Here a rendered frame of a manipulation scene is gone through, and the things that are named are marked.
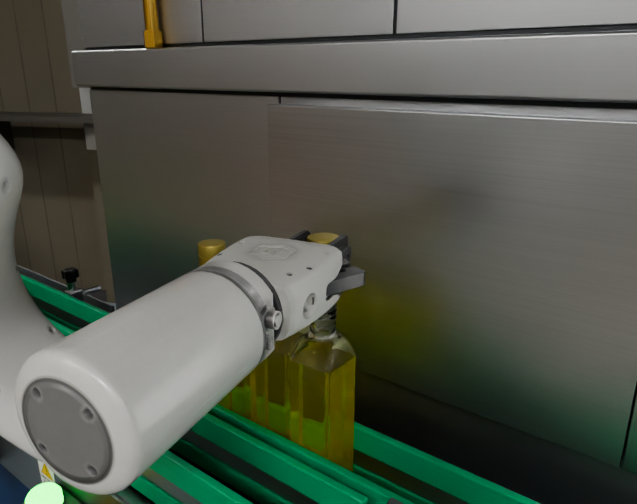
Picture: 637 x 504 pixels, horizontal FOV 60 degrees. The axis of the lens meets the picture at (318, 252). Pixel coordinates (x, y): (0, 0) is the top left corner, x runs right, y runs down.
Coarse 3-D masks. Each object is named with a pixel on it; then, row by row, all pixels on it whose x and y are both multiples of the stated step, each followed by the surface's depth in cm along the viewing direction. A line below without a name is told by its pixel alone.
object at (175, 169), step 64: (128, 0) 89; (192, 0) 80; (256, 0) 73; (320, 0) 67; (384, 0) 62; (448, 0) 58; (512, 0) 54; (576, 0) 51; (128, 64) 89; (192, 64) 80; (256, 64) 73; (320, 64) 67; (384, 64) 62; (448, 64) 57; (512, 64) 53; (576, 64) 50; (128, 128) 97; (192, 128) 87; (256, 128) 79; (128, 192) 102; (192, 192) 91; (256, 192) 82; (128, 256) 107; (192, 256) 95; (384, 384) 76; (448, 448) 72; (512, 448) 66
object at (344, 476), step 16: (224, 416) 68; (240, 416) 67; (256, 432) 65; (272, 432) 64; (288, 448) 62; (304, 448) 61; (320, 464) 59; (336, 464) 59; (336, 480) 58; (352, 480) 57; (368, 480) 56; (368, 496) 56; (384, 496) 54; (400, 496) 54
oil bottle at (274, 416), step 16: (272, 352) 62; (288, 352) 61; (256, 368) 64; (272, 368) 62; (288, 368) 61; (256, 384) 65; (272, 384) 63; (288, 384) 62; (256, 400) 66; (272, 400) 64; (288, 400) 62; (272, 416) 65; (288, 416) 63; (288, 432) 64
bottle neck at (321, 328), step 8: (336, 304) 58; (328, 312) 57; (320, 320) 57; (328, 320) 57; (312, 328) 58; (320, 328) 58; (328, 328) 58; (312, 336) 58; (320, 336) 58; (328, 336) 58
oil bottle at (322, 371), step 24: (336, 336) 59; (312, 360) 58; (336, 360) 58; (312, 384) 58; (336, 384) 58; (312, 408) 59; (336, 408) 59; (312, 432) 60; (336, 432) 60; (336, 456) 61
